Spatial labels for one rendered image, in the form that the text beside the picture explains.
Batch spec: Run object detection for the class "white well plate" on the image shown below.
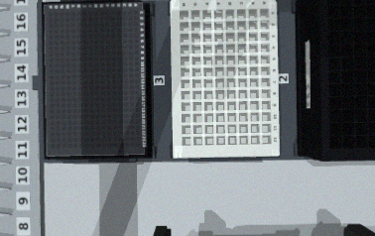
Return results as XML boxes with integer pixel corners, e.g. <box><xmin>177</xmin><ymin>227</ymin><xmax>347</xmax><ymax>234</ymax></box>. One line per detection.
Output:
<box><xmin>170</xmin><ymin>0</ymin><xmax>280</xmax><ymax>159</ymax></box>

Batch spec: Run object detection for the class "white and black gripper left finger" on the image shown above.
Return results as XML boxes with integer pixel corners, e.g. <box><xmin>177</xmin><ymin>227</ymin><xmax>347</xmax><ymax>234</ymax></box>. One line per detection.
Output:
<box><xmin>153</xmin><ymin>226</ymin><xmax>172</xmax><ymax>236</ymax></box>

